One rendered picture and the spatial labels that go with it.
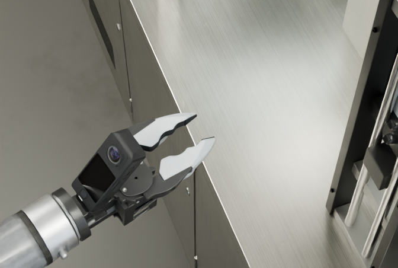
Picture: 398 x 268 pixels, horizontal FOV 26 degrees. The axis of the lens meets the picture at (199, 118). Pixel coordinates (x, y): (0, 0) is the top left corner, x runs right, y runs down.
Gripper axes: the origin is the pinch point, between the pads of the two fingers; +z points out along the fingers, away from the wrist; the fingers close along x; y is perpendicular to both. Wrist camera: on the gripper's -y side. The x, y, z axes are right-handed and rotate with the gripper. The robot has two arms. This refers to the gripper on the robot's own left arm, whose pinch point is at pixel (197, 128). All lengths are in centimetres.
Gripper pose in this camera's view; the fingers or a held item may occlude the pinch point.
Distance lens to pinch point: 111.7
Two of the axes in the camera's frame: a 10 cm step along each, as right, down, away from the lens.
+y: -0.8, 4.5, 8.9
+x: 5.9, 7.4, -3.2
